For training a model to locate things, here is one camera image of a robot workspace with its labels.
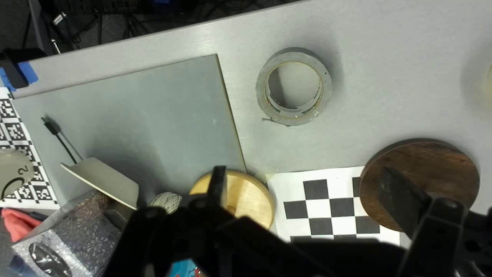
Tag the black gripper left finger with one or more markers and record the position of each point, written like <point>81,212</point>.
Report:
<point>218,186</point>

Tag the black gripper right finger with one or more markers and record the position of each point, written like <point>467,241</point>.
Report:
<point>431,232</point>

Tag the dark wooden base pole stand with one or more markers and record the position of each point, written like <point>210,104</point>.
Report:
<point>431,172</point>

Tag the gray masking tape roll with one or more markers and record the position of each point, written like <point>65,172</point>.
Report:
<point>267,89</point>

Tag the light wooden mug tree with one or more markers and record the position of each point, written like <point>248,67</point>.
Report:
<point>248,195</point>

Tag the gray rectangular mat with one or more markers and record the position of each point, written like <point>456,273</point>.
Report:
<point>144,118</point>

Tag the black white checkerboard sheet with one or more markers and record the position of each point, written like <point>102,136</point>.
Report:
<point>328,186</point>

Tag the gray shallow bowl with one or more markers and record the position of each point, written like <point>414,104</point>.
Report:
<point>105,179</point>

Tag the speckled gray box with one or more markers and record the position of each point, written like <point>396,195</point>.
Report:
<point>78,232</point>

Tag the orange plastic bag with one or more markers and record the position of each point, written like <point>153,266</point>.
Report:
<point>18,224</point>

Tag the small fiducial tag board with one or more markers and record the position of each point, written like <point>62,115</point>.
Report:
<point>16,133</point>

